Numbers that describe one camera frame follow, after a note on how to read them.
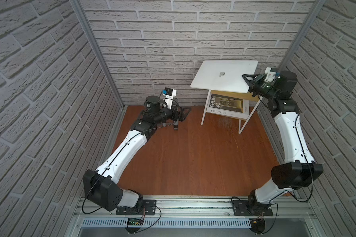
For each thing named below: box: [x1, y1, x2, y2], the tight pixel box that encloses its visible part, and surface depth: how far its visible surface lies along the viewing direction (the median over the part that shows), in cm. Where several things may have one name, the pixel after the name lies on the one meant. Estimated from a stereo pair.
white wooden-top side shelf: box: [190, 76, 262, 135], surface depth 71 cm
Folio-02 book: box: [206, 93, 250, 121], surface depth 95 cm
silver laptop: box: [190, 60, 259, 94], surface depth 72 cm
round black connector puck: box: [250, 218, 266, 235], surface depth 72 cm
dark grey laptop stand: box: [141, 119, 178, 135], surface depth 55 cm
